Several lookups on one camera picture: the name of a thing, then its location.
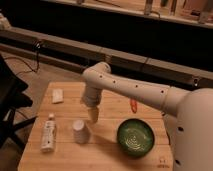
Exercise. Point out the green ceramic bowl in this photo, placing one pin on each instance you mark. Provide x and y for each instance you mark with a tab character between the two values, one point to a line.
135	137

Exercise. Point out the black office chair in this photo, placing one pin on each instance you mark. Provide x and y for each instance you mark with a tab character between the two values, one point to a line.
12	98

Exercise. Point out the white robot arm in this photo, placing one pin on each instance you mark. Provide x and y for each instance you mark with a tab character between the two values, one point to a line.
193	149

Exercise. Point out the white ceramic cup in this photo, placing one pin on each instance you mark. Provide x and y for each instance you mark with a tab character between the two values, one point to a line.
80	132

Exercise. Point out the white tube bottle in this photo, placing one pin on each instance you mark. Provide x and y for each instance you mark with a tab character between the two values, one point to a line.
48	134

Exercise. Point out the white eraser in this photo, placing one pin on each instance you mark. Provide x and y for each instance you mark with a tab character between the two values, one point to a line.
57	96

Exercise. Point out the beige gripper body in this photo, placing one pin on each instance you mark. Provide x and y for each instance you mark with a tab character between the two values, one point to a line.
93	114

